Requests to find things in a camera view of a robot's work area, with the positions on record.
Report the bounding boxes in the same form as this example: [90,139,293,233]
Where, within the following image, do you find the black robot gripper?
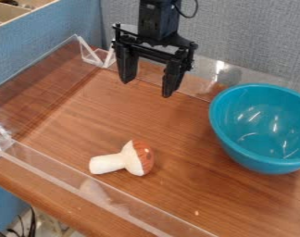
[112,0,198,98]

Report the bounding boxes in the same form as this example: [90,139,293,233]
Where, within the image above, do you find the white brown toy mushroom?
[90,140,154,176]

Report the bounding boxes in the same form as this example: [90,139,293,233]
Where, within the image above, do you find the blue plastic bowl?
[208,83,300,174]

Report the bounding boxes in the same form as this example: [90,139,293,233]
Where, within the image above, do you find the clear acrylic barrier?
[0,37,300,237]

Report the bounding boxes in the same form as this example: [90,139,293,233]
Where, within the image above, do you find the wooden shelf box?
[0,0,59,26]

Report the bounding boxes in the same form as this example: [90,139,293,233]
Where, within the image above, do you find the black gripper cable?
[172,0,199,19]

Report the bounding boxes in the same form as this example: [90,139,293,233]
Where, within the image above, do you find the black cables under table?
[0,206,39,237]

